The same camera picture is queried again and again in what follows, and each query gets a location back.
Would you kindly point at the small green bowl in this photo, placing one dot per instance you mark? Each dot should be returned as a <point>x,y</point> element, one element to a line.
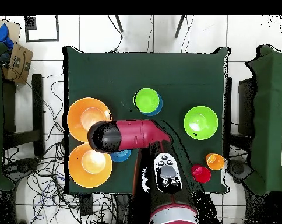
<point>146,100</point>

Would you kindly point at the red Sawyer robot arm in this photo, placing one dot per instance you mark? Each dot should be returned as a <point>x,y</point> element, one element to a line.
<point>143,135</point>

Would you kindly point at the large orange bowl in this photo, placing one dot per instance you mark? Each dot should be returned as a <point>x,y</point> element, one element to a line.
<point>82,114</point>
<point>90,168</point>

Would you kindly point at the large green bowl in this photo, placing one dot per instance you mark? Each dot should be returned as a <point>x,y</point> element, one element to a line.
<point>201,123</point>

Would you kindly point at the dark green table cloth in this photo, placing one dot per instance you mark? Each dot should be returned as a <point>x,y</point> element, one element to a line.
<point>96,70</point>

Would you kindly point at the red cup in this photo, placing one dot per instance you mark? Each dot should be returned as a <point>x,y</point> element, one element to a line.
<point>201,173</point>

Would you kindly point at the orange cup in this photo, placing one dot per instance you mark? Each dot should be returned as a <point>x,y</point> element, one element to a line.
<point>215,162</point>

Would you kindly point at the black power strip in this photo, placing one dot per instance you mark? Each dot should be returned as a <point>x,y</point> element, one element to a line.
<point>86,204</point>

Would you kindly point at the black tripod leg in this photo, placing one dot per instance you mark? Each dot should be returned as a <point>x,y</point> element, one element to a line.
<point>119,23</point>
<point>179,25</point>

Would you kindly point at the black bench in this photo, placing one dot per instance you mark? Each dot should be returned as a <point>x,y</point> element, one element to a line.
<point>37,105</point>

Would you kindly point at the cardboard box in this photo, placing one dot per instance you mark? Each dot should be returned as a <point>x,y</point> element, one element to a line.
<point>18,63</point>

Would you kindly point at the blue cloth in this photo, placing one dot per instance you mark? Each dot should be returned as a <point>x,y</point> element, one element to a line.
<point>1,35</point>

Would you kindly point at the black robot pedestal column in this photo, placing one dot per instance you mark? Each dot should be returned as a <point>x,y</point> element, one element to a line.
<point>122,210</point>

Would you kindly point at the black pedestal foot with knob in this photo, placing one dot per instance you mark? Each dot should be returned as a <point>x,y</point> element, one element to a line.
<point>22,165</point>

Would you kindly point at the black square frame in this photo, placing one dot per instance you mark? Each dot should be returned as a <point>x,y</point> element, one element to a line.
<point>26,29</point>

